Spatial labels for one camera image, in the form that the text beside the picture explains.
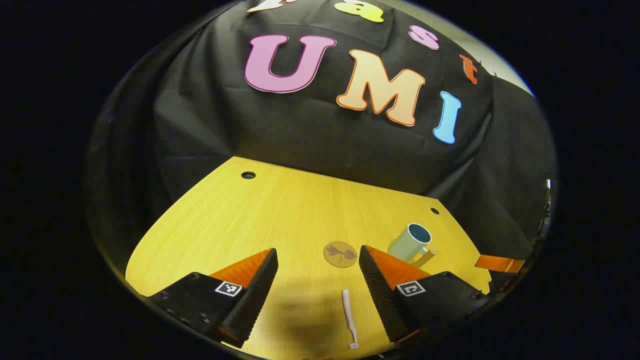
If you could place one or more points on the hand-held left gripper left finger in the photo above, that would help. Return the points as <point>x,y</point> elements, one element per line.
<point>255,295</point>

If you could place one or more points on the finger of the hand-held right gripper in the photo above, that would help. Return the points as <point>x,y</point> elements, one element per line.
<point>500,263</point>

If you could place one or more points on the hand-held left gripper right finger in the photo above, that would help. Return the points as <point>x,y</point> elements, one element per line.
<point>382,295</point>

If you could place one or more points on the pink toothbrush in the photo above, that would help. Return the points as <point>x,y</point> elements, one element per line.
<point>346,305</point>

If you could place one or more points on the pale green cup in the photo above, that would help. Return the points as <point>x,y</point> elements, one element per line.
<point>407,242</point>

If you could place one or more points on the round cork coaster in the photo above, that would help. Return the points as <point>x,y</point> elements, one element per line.
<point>340,254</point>

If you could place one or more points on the wooden desktop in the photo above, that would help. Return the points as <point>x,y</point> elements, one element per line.
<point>280,215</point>

